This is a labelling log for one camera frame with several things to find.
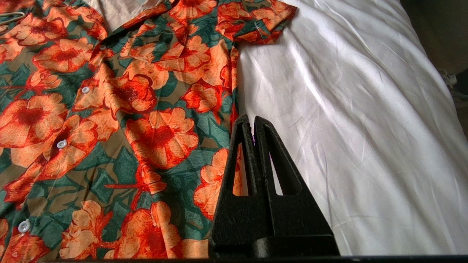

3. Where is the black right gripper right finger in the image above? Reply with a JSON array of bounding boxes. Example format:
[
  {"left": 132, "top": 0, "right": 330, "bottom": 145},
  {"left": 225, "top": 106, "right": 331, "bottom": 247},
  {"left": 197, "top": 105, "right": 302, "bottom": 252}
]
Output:
[{"left": 252, "top": 116, "right": 340, "bottom": 256}]

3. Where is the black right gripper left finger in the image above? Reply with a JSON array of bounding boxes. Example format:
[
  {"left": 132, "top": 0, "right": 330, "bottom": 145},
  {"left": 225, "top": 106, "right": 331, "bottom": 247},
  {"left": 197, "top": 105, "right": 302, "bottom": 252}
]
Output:
[{"left": 208, "top": 114, "right": 271, "bottom": 256}]

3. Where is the orange floral short-sleeve shirt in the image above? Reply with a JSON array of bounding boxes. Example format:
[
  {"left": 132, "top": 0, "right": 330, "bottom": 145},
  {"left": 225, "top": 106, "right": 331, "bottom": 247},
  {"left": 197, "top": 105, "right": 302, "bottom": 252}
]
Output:
[{"left": 0, "top": 0, "right": 297, "bottom": 260}]

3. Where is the cream wire clothes hanger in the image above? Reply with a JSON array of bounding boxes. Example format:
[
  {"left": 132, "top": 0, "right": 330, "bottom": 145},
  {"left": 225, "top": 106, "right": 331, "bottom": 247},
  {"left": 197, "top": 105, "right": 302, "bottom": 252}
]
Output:
[{"left": 0, "top": 11, "right": 26, "bottom": 35}]

